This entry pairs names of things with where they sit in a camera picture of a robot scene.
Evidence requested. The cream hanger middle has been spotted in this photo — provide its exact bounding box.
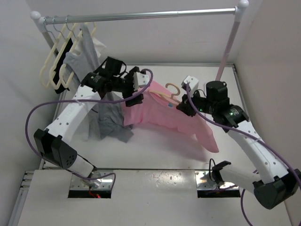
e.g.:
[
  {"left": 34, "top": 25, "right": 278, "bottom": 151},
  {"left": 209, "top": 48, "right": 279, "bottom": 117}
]
[{"left": 48, "top": 16, "right": 77, "bottom": 93}]

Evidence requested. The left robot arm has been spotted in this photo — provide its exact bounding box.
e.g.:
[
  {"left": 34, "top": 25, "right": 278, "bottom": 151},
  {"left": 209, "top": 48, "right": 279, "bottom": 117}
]
[{"left": 34, "top": 57, "right": 153, "bottom": 179}]

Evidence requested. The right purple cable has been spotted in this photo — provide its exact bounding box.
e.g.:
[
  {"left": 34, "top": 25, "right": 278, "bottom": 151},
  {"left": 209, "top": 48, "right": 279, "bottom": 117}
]
[{"left": 185, "top": 83, "right": 301, "bottom": 226}]

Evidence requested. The white clothes rack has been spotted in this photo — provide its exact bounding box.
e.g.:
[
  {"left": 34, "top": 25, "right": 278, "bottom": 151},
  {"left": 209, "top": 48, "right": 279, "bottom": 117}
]
[{"left": 30, "top": 0, "right": 249, "bottom": 80}]

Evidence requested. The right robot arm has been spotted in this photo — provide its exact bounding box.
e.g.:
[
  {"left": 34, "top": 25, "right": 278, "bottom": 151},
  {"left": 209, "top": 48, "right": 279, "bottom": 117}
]
[{"left": 177, "top": 76, "right": 301, "bottom": 210}]

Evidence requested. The cream hanger with grey shirt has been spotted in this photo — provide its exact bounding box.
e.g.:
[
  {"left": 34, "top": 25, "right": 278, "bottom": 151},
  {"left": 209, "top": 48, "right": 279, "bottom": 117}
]
[{"left": 59, "top": 15, "right": 82, "bottom": 89}]

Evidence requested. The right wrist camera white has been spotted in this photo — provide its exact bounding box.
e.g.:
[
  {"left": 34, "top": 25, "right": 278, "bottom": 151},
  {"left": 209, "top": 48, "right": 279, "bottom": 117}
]
[{"left": 181, "top": 75, "right": 199, "bottom": 92}]

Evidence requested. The white cloth on hanger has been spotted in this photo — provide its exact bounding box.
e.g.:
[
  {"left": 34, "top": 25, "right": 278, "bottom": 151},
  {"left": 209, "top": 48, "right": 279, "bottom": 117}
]
[{"left": 92, "top": 37, "right": 106, "bottom": 58}]

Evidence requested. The grey t shirt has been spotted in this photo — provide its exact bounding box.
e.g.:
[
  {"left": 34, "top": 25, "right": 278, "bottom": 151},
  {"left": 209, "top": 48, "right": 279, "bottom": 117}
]
[{"left": 63, "top": 24, "right": 134, "bottom": 143}]

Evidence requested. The beige plastic hanger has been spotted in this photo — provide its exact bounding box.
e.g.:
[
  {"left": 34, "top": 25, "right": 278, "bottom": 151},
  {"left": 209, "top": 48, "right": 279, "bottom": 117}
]
[{"left": 149, "top": 83, "right": 181, "bottom": 105}]

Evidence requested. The metal base plate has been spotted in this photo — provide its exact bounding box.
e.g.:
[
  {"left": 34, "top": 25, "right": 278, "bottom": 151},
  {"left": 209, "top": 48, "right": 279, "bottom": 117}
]
[
  {"left": 195, "top": 170, "right": 239, "bottom": 191},
  {"left": 70, "top": 170, "right": 116, "bottom": 191}
]

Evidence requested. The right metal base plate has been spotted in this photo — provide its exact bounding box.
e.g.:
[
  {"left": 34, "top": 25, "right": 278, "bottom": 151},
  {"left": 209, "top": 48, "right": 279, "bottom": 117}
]
[{"left": 195, "top": 170, "right": 239, "bottom": 191}]

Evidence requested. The cream hanger outer left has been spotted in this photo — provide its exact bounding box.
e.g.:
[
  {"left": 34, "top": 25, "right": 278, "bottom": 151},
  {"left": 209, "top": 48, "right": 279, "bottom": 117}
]
[{"left": 40, "top": 16, "right": 60, "bottom": 89}]

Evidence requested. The cream hanger far right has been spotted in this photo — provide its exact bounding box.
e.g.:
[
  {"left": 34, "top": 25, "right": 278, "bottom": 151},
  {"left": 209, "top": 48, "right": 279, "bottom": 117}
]
[{"left": 84, "top": 22, "right": 97, "bottom": 38}]

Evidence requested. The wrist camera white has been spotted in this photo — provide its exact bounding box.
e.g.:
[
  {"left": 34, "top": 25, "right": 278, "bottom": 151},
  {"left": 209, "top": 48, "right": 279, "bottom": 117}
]
[
  {"left": 181, "top": 75, "right": 199, "bottom": 92},
  {"left": 133, "top": 72, "right": 150, "bottom": 90}
]

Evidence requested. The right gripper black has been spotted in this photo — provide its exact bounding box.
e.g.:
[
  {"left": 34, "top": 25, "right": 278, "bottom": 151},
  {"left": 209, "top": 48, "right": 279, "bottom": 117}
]
[{"left": 177, "top": 88, "right": 216, "bottom": 117}]

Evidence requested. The pink t shirt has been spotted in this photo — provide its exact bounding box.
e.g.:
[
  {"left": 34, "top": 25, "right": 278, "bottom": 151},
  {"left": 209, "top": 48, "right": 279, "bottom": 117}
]
[{"left": 121, "top": 81, "right": 219, "bottom": 153}]

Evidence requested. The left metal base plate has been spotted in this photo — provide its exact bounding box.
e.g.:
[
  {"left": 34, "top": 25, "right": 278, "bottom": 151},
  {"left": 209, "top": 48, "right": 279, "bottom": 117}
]
[{"left": 70, "top": 170, "right": 116, "bottom": 191}]

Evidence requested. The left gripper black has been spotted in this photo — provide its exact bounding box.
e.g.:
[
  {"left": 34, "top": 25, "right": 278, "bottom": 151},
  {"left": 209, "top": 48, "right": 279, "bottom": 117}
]
[{"left": 111, "top": 67, "right": 143, "bottom": 106}]

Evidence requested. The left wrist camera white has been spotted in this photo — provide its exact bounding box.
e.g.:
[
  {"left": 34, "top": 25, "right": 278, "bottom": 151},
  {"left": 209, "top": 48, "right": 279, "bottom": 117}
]
[{"left": 133, "top": 72, "right": 150, "bottom": 90}]

